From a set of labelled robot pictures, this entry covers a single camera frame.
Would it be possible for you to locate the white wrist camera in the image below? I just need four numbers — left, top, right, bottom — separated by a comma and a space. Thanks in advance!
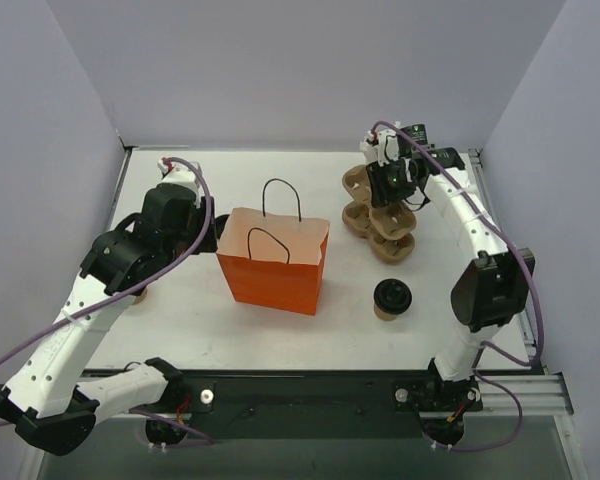
360, 129, 400, 166
157, 157, 202, 208

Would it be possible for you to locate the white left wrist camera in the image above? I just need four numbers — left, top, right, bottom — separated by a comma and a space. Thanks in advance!
157, 157, 202, 208

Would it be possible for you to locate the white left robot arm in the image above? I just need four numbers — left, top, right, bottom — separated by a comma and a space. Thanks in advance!
0, 181, 216, 456

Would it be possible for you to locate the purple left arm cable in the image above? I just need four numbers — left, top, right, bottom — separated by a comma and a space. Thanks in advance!
0, 157, 216, 448

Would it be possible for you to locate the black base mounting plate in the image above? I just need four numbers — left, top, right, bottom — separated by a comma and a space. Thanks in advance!
145, 370, 483, 441

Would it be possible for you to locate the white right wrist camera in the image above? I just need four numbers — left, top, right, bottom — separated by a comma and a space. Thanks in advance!
360, 129, 400, 166

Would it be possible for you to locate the brown cardboard cup carrier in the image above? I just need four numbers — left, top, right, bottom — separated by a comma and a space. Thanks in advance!
342, 164, 372, 208

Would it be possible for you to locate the orange paper bag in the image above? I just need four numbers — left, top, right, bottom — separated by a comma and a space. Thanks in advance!
216, 178, 330, 316

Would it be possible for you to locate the aluminium frame rail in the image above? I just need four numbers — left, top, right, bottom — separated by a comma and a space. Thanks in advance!
467, 147, 574, 416

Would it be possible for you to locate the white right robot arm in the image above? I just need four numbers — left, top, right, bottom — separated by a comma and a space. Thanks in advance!
360, 121, 537, 408

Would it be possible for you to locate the black plastic cup lid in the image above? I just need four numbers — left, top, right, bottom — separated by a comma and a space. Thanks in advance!
373, 278, 413, 316

